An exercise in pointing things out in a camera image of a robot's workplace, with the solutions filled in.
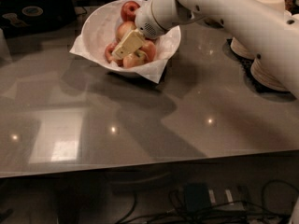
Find black laptop with stickers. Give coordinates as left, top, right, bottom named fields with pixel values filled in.
left=0, top=0, right=77, bottom=36

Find red apple right front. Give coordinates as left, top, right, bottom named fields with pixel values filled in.
left=140, top=40, right=156, bottom=63

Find yellow-red apple front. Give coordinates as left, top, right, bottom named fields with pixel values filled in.
left=122, top=49, right=148, bottom=68

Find black power adapter on floor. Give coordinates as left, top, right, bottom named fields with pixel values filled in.
left=183, top=183, right=211, bottom=213

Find white foam takeout container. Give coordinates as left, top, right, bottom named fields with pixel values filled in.
left=256, top=0, right=285, bottom=13

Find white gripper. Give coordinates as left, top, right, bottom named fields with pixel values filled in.
left=112, top=1, right=165, bottom=60

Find red apple front left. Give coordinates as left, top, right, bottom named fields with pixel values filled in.
left=105, top=42, right=123, bottom=66

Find black floor cables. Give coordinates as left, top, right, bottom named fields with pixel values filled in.
left=114, top=179, right=299, bottom=224

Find stack of paper plates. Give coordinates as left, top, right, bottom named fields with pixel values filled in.
left=230, top=37, right=254, bottom=60
left=250, top=59, right=287, bottom=91

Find red apple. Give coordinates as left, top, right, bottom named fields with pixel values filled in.
left=121, top=1, right=140, bottom=21
left=105, top=42, right=123, bottom=66
left=140, top=40, right=156, bottom=63

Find white paper bowl liner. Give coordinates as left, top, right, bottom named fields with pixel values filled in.
left=69, top=5, right=182, bottom=85

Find white ceramic bowl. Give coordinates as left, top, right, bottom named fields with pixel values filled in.
left=80, top=0, right=182, bottom=79

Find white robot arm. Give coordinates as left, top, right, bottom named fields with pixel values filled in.
left=112, top=0, right=299, bottom=97

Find red apple at back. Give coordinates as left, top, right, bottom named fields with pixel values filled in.
left=121, top=1, right=140, bottom=21

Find yellow-red apple with sticker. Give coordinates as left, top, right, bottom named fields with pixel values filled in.
left=116, top=21, right=136, bottom=42

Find black rubber mat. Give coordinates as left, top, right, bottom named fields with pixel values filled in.
left=226, top=38, right=294, bottom=99

